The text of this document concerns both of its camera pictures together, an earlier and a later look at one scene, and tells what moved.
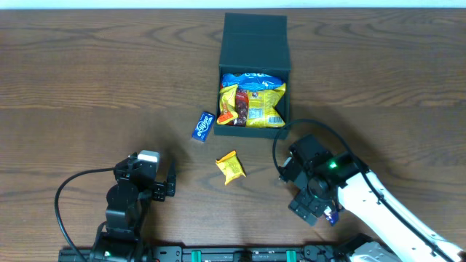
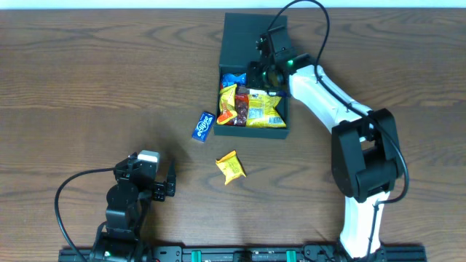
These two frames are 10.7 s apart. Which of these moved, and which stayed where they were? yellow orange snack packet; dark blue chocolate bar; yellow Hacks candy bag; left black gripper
Moved: dark blue chocolate bar
Stayed: yellow orange snack packet; left black gripper; yellow Hacks candy bag
